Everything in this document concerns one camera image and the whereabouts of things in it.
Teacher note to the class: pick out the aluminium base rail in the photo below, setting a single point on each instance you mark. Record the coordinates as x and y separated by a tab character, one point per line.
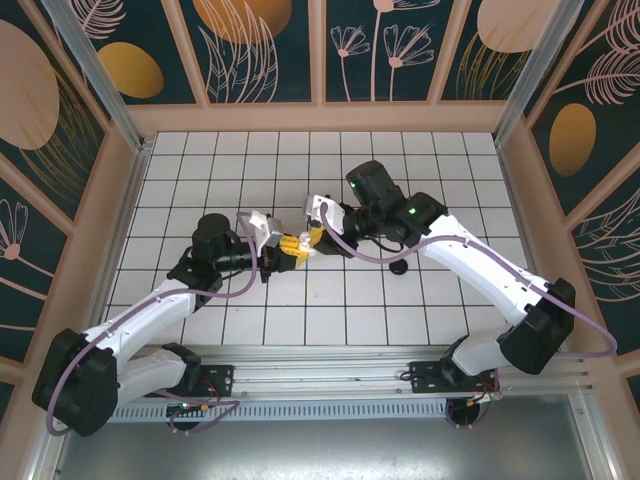
320	372

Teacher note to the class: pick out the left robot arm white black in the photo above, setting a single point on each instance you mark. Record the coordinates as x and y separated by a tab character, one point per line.
150	320

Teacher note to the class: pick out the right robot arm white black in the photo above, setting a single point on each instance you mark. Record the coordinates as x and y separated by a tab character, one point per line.
480	270

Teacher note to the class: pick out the steel sheet panel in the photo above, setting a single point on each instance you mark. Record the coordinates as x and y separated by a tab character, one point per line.
320	450

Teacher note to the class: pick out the black round cap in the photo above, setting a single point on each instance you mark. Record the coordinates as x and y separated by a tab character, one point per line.
399	268

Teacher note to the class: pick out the aluminium frame post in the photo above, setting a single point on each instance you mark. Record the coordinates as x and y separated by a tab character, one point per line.
532	75
97	75

